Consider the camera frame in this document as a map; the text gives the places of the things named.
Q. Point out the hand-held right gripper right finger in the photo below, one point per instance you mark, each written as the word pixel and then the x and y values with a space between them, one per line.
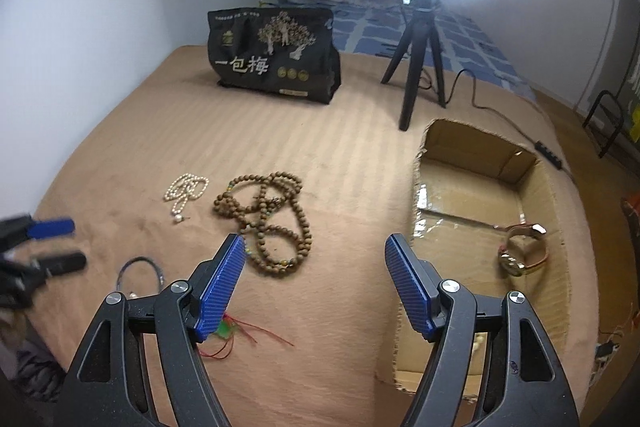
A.
pixel 406 279

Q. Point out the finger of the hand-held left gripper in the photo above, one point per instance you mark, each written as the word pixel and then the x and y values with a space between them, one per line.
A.
pixel 50 227
pixel 62 263

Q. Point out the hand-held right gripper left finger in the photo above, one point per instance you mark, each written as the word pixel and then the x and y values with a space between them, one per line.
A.
pixel 223 279

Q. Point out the black metal chair frame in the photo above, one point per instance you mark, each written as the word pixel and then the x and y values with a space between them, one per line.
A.
pixel 617 117

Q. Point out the black tripod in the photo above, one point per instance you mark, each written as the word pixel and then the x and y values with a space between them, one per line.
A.
pixel 412 67

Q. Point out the blue plaid bed sheet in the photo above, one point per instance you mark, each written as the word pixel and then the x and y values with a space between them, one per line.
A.
pixel 470 42

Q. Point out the cardboard box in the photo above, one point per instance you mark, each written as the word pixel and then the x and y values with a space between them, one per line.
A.
pixel 470 207

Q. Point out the black printed snack bag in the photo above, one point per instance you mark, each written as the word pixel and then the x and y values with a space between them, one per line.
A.
pixel 272 52

